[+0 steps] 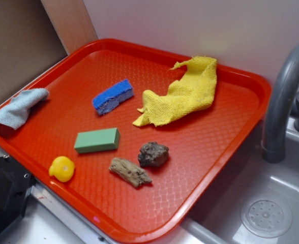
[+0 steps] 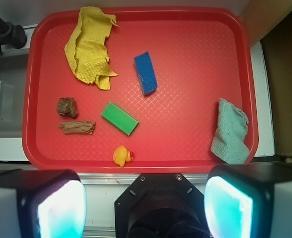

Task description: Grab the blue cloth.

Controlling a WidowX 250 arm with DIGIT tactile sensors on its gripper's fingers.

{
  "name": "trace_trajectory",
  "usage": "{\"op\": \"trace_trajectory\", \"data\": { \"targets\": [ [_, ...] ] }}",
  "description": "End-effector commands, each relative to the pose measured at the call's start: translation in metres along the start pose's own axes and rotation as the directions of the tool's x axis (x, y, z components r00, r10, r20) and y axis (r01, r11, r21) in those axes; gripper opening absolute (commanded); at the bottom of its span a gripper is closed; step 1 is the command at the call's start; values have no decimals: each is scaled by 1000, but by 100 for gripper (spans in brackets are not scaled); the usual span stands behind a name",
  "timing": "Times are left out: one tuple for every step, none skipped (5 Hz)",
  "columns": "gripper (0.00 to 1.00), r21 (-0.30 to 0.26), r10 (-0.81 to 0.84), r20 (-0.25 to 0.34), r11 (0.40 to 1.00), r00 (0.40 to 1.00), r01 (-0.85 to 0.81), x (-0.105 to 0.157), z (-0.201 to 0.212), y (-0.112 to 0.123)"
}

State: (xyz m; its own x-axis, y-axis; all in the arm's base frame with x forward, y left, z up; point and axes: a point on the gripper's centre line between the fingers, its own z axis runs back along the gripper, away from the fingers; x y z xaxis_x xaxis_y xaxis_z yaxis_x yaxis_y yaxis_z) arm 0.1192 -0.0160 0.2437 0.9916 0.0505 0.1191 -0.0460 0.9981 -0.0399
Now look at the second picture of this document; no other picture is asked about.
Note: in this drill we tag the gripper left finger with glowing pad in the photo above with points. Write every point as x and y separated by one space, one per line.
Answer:
41 204

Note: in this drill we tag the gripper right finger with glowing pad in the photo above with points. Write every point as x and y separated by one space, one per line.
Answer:
249 201

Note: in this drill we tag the light blue cloth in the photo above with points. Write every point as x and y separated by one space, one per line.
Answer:
232 127

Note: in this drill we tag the yellow cloth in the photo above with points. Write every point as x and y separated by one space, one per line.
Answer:
86 52

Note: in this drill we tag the brown wood bark piece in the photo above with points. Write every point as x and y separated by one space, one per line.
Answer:
77 127

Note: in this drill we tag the brown rock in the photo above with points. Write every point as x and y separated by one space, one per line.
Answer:
67 107

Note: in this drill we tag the yellow rubber duck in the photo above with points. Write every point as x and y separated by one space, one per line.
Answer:
122 155

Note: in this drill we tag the red plastic tray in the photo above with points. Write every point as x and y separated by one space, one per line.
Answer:
199 56

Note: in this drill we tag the green rectangular block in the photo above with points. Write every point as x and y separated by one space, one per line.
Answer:
119 118

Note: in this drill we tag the grey sink basin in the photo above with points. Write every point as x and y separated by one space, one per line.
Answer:
12 89

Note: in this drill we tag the blue sponge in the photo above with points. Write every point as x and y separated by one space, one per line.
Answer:
146 74

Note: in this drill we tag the black faucet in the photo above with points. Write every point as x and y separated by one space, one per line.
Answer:
13 35

